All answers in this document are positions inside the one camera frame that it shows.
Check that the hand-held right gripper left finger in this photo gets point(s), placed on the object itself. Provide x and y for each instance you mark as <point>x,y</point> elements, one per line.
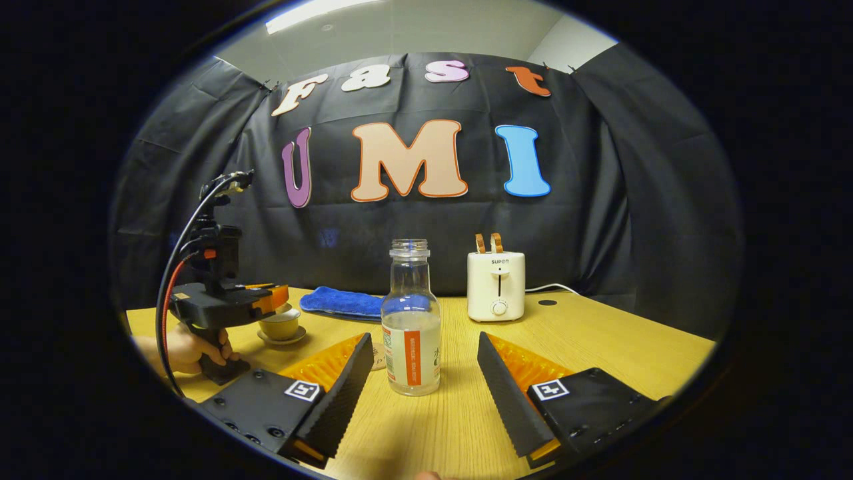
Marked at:
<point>340,393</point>

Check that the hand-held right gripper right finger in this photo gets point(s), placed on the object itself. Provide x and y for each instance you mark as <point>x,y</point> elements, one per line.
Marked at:
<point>510,400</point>

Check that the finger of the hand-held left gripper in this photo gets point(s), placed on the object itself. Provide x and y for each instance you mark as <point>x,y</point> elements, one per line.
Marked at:
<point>274,300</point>
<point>266,286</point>

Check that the yellow teacup lid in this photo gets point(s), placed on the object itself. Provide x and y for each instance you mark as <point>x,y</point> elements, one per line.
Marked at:
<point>285,308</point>

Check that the yellow ceramic teacup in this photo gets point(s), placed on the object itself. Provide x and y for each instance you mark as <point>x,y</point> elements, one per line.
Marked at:
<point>280,325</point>

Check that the round cork coaster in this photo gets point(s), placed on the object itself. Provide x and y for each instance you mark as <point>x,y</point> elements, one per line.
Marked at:
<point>378,356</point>

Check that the clear water bottle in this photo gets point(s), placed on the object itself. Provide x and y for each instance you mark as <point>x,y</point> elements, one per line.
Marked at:
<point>411,320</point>

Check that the yellow ceramic saucer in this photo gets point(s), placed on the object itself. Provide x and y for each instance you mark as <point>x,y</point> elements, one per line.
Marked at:
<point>283,340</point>

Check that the blue folded towel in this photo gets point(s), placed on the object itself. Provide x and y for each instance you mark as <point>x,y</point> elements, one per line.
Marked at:
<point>343,303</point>

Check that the white toaster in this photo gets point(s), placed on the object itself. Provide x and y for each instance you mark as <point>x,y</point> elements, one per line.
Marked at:
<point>496,286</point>

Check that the toast slice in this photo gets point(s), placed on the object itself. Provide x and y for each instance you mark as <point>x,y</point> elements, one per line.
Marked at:
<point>480,243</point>
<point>497,243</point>

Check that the black backdrop cloth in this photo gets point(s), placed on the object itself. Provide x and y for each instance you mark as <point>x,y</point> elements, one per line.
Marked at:
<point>413,220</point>

